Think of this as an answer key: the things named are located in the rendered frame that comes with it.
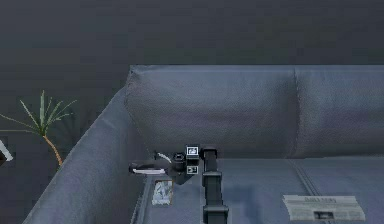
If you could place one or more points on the grey folded newspaper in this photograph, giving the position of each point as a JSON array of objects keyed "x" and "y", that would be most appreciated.
[{"x": 323, "y": 208}]

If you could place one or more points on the green house plant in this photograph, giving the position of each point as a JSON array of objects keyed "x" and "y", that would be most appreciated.
[{"x": 45, "y": 123}]

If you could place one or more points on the small framed picture book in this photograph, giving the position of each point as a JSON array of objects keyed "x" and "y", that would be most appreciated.
[{"x": 162, "y": 192}]

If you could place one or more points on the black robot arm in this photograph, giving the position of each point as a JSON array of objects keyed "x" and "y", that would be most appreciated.
[{"x": 212, "y": 186}]

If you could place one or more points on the grey blue sofa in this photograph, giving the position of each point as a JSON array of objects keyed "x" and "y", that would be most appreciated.
[{"x": 253, "y": 133}]

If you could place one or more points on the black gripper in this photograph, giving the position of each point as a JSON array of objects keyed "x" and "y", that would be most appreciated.
[{"x": 179, "y": 166}]

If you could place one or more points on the white dark angled object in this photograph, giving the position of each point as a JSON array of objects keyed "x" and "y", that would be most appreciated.
[{"x": 4, "y": 153}]

